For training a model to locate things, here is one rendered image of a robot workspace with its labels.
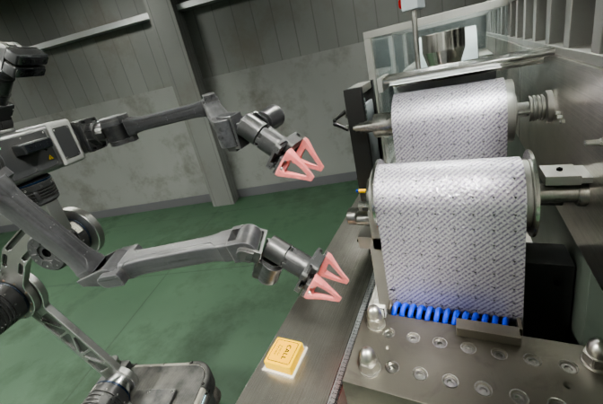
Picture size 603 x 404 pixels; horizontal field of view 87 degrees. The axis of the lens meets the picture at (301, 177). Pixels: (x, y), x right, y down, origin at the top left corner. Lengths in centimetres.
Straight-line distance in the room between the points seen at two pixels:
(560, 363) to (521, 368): 6
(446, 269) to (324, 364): 35
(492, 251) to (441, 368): 21
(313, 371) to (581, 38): 84
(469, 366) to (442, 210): 25
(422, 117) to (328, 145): 322
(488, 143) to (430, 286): 34
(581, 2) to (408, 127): 36
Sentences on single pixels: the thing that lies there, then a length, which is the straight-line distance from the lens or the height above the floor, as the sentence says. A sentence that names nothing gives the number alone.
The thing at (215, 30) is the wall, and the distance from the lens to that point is 411.
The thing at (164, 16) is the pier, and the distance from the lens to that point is 412.
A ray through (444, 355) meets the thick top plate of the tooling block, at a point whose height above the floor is 103.
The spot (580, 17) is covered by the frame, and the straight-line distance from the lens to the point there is 79.
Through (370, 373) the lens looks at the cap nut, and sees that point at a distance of 63.
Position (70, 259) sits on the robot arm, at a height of 120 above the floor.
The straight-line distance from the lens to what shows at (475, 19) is 156.
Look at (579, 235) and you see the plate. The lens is 72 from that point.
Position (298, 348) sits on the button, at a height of 92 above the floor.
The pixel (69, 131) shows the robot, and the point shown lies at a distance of 140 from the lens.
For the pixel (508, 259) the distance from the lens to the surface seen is 65.
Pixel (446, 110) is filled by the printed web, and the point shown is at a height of 137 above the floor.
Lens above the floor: 153
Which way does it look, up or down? 20 degrees down
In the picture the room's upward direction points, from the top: 13 degrees counter-clockwise
